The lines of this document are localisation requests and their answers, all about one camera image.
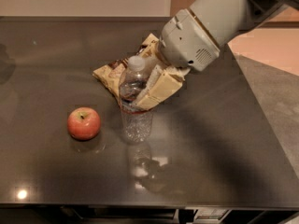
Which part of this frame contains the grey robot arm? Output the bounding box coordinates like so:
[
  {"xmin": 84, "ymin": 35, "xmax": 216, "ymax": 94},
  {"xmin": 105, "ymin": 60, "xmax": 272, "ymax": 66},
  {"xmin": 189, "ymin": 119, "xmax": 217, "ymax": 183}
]
[{"xmin": 133, "ymin": 0, "xmax": 299, "ymax": 110}]

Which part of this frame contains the clear plastic water bottle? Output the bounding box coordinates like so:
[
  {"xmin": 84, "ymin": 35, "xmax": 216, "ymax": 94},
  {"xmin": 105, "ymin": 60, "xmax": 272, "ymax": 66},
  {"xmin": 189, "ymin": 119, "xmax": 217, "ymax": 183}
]
[{"xmin": 119, "ymin": 56, "xmax": 152, "ymax": 143}]

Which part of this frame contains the brown white chip bag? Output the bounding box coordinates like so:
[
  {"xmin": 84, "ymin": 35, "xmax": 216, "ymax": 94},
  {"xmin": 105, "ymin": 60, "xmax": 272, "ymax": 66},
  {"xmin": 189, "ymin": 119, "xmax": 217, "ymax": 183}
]
[{"xmin": 93, "ymin": 34, "xmax": 159, "ymax": 99}]

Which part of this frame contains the red apple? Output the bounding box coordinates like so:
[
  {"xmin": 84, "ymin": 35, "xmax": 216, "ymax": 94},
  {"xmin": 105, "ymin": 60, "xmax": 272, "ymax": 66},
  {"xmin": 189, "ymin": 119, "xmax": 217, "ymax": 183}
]
[{"xmin": 67, "ymin": 107, "xmax": 101, "ymax": 141}]

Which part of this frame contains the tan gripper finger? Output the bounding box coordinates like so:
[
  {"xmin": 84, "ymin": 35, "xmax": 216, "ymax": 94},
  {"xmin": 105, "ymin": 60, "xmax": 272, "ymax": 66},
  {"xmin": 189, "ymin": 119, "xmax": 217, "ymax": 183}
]
[
  {"xmin": 133, "ymin": 65, "xmax": 187, "ymax": 110},
  {"xmin": 136, "ymin": 41, "xmax": 165, "ymax": 67}
]

